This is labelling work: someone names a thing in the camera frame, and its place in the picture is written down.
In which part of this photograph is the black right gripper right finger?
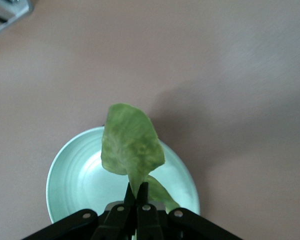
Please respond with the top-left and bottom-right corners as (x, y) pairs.
(136, 181), (244, 240)

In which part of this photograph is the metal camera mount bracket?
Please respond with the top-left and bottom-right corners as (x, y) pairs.
(0, 0), (35, 39)

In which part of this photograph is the light green round plate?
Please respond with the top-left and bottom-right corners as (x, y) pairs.
(45, 126), (201, 225)

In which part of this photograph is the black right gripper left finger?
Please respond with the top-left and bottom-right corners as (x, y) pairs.
(21, 182), (137, 240)

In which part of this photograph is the green lettuce leaf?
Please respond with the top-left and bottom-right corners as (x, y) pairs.
(100, 102), (181, 214)

